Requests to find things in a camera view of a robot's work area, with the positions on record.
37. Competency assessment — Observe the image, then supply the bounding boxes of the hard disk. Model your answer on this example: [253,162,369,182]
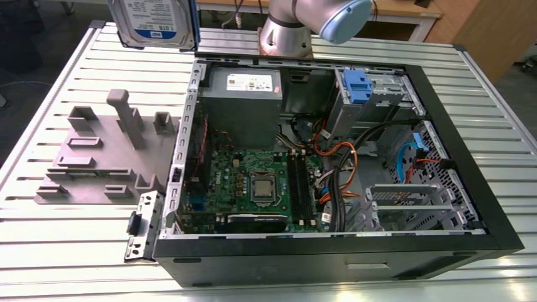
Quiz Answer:
[106,0,201,52]

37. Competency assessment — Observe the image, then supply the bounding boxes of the green motherboard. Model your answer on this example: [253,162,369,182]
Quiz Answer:
[177,149,337,235]

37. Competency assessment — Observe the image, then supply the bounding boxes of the silver CPU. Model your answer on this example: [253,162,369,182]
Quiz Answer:
[253,179,276,196]

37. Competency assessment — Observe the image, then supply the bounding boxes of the grey power supply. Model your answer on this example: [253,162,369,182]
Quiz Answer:
[196,65,286,152]

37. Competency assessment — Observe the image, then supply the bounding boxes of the black RAM slot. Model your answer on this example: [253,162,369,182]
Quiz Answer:
[288,150,306,225]
[298,150,318,226]

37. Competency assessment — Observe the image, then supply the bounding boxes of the CPU socket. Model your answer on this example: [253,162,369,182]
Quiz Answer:
[248,171,281,208]

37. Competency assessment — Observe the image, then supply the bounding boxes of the black graphics card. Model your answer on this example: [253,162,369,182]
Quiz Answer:
[216,213,290,234]

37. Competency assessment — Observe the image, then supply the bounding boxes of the blue drive latch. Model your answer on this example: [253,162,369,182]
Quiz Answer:
[341,69,373,104]

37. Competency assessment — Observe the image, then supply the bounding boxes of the metal drive cage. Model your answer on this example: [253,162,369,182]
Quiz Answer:
[326,65,425,139]

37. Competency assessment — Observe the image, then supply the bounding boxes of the black PC case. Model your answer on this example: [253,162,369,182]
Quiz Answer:
[150,52,525,288]

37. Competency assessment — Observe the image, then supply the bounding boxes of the grey parts rack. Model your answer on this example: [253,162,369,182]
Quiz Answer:
[33,88,182,206]

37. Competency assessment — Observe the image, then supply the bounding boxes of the black blue latch knob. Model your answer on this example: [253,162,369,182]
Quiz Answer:
[126,211,142,235]

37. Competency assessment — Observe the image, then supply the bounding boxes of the brown wooden cabinet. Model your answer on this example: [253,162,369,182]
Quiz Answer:
[425,0,537,82]

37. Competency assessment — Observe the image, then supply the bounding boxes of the black office chair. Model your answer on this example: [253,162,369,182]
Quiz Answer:
[513,43,537,70]

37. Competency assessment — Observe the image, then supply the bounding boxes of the yellow black power wires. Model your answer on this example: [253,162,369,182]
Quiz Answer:
[276,131,314,152]

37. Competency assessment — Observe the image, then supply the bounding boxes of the thin red wire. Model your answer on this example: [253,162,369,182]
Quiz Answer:
[193,113,210,183]

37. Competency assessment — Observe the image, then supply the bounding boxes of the orange wire bundle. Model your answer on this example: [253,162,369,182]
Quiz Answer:
[314,142,361,207]

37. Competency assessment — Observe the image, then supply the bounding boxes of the black cable bundle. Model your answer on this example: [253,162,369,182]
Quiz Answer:
[329,118,420,232]

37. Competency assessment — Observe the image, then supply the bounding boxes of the blue data wire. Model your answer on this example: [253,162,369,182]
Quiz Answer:
[396,133,428,184]

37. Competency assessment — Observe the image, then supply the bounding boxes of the metal case bracket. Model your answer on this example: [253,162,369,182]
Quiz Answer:
[124,190,165,262]

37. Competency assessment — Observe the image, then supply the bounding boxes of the red power wire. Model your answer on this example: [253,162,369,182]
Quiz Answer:
[414,158,457,171]

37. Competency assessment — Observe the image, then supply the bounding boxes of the wooden desk white frame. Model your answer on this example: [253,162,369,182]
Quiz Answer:
[368,0,445,42]

